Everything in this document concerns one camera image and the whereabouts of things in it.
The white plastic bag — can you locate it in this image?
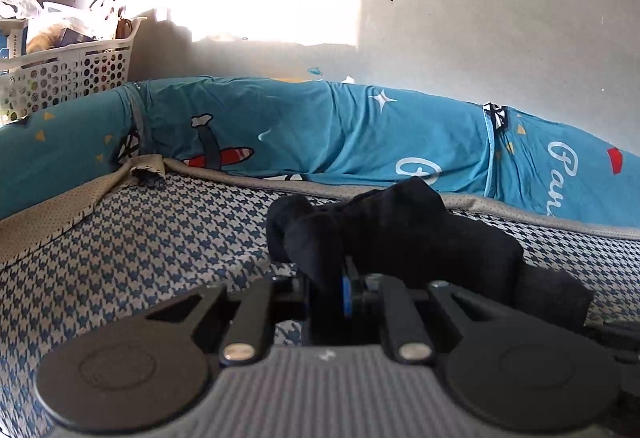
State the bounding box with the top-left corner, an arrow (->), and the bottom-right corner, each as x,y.
0,0 -> 45,22

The black t-shirt with red print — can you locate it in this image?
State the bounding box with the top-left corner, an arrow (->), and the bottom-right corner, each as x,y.
266,177 -> 593,334

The blue houndstooth bed mat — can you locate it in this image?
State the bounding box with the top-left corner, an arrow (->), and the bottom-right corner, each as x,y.
0,157 -> 640,438

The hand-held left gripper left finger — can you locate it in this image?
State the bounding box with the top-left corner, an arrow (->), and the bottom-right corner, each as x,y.
145,277 -> 313,366

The blue patterned bed sheet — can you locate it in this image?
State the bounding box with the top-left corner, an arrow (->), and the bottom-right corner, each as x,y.
0,76 -> 640,239

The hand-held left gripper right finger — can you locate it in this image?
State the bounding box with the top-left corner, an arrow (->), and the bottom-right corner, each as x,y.
341,258 -> 506,365

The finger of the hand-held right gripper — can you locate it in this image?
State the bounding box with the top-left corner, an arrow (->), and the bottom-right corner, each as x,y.
582,322 -> 640,365

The white perforated laundry basket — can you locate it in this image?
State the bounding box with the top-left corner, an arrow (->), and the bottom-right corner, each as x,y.
0,16 -> 148,126

